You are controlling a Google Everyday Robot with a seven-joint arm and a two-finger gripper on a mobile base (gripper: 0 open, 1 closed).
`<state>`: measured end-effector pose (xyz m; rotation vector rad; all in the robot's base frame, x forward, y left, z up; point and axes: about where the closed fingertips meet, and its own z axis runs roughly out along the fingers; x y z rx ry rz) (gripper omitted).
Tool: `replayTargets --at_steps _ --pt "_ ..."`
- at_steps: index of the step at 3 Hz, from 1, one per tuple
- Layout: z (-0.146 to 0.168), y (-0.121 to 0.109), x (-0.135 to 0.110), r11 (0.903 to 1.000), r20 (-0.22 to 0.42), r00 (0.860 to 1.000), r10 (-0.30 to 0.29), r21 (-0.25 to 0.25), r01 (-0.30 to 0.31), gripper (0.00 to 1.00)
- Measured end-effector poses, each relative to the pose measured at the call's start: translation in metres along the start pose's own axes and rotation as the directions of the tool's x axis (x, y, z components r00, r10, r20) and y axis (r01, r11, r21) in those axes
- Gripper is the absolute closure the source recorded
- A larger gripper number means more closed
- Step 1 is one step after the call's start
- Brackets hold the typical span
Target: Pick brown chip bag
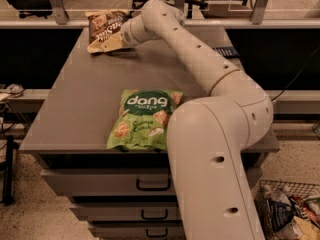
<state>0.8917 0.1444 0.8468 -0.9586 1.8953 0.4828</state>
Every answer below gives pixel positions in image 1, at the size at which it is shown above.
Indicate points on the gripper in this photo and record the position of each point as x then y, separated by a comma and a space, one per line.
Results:
129, 35

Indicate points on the brown chip bag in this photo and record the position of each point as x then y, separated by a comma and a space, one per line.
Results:
104, 24

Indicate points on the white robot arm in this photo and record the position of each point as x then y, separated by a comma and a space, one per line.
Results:
206, 136

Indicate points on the green dang chip bag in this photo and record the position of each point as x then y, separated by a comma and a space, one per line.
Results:
143, 119

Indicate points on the blue white bag in basket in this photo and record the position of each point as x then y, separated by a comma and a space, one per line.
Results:
281, 210

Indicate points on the red snack bag in basket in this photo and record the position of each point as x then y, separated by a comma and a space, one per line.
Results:
302, 209

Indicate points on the yellow bag in basket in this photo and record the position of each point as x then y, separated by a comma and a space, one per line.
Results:
306, 230

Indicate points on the clutter on left shelf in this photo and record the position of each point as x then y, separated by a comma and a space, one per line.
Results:
12, 91

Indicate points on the dark blue snack packet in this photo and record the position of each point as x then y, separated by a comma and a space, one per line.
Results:
228, 52

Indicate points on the top grey drawer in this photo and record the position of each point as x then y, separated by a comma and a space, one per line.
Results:
110, 182

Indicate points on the grey drawer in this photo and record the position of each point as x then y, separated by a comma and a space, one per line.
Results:
110, 182
126, 211
151, 230

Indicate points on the grey drawer cabinet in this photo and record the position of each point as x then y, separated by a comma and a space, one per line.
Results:
72, 127

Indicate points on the middle grey drawer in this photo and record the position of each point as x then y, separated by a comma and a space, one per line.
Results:
126, 211

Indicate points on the black stand at left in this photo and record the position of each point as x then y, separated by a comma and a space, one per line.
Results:
7, 168

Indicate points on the bottom grey drawer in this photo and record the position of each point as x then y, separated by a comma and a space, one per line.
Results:
151, 230

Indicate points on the wire basket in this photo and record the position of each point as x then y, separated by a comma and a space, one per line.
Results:
308, 192

